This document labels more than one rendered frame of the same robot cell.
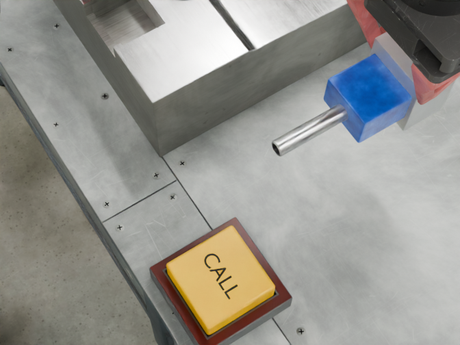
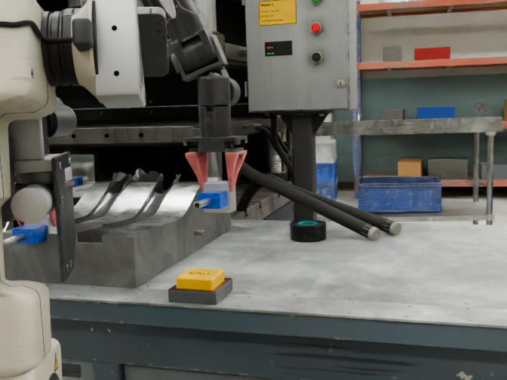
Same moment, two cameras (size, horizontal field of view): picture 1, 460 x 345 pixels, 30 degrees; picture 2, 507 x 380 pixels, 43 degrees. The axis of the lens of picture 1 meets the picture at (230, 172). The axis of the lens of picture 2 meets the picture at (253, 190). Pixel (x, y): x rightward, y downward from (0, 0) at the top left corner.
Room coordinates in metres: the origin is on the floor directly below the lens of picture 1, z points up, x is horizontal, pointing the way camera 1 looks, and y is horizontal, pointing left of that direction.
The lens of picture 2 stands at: (-0.63, 0.57, 1.11)
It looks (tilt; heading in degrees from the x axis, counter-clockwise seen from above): 8 degrees down; 321
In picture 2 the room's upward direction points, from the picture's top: 2 degrees counter-clockwise
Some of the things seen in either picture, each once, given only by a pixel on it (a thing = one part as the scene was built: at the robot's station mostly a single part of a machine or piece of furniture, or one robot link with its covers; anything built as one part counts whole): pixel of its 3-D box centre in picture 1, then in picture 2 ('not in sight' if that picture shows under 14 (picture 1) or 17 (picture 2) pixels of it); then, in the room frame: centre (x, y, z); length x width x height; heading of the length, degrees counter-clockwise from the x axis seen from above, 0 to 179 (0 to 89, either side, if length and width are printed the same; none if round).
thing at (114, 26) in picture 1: (125, 26); (96, 242); (0.41, 0.09, 0.87); 0.05 x 0.05 x 0.04; 34
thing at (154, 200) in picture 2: not in sight; (123, 197); (0.57, -0.06, 0.92); 0.35 x 0.16 x 0.09; 124
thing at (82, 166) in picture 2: not in sight; (97, 173); (1.47, -0.43, 0.87); 0.50 x 0.27 x 0.17; 124
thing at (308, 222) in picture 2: not in sight; (308, 231); (0.39, -0.41, 0.82); 0.08 x 0.08 x 0.04
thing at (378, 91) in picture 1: (354, 105); (210, 200); (0.30, -0.08, 0.94); 0.13 x 0.05 x 0.05; 124
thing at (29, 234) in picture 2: not in sight; (26, 235); (0.47, 0.18, 0.89); 0.13 x 0.05 x 0.05; 124
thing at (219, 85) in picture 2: not in sight; (214, 92); (0.33, -0.12, 1.12); 0.07 x 0.06 x 0.07; 130
